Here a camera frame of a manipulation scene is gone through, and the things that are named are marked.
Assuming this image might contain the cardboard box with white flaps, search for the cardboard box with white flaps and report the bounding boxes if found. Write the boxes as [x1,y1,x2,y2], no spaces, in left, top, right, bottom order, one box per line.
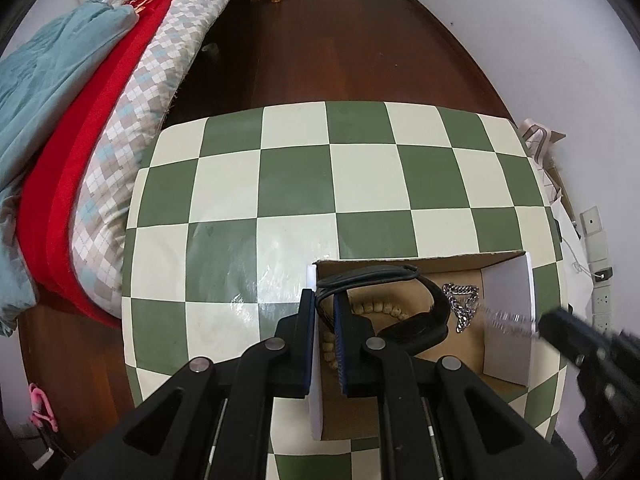
[305,249,540,442]

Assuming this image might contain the argyle patterned mattress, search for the argyle patterned mattress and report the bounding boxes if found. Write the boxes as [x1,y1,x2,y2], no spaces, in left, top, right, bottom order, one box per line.
[70,0,257,319]

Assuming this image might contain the teal blanket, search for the teal blanket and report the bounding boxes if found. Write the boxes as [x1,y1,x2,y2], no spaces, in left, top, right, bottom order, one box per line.
[0,0,168,338]

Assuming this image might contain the silver curb chain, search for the silver curb chain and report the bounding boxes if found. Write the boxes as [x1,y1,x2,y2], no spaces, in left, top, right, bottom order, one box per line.
[442,282,482,333]

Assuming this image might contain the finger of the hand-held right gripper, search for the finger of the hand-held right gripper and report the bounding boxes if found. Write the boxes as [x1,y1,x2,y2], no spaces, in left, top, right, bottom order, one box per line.
[536,308,607,369]

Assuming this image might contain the green white checkered table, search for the green white checkered table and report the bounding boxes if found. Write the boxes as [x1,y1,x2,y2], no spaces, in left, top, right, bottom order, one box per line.
[120,101,568,480]

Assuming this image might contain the grey wall socket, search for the grey wall socket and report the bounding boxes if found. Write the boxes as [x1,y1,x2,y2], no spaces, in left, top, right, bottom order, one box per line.
[579,205,605,237]

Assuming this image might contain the thin silver chain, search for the thin silver chain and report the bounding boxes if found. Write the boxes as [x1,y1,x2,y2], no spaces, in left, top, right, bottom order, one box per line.
[481,306,541,336]

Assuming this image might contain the pink plastic hanger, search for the pink plastic hanger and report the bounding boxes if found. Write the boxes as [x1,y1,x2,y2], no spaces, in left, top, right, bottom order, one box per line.
[27,382,59,434]

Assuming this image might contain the white power strip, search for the white power strip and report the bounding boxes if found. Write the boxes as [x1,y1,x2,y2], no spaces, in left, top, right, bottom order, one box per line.
[588,259,615,332]

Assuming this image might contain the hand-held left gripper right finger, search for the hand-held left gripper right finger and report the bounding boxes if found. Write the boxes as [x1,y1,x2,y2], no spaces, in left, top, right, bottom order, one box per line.
[333,294,584,480]

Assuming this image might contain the cardboard and paper pile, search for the cardboard and paper pile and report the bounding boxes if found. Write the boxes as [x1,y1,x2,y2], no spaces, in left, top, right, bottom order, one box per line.
[517,117,577,221]

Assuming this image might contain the wooden bead bracelet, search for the wooden bead bracelet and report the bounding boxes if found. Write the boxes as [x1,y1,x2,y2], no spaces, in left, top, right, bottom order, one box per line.
[322,299,410,370]

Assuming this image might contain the white cable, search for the white cable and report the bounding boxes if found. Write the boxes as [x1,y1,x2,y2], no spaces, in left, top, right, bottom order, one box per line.
[561,237,598,281]

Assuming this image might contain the black wristband watch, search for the black wristband watch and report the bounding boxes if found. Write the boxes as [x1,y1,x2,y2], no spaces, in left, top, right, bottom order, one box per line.
[316,263,452,357]

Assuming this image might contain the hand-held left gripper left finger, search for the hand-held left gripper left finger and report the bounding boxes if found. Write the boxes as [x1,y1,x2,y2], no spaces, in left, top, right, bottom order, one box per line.
[60,289,322,480]

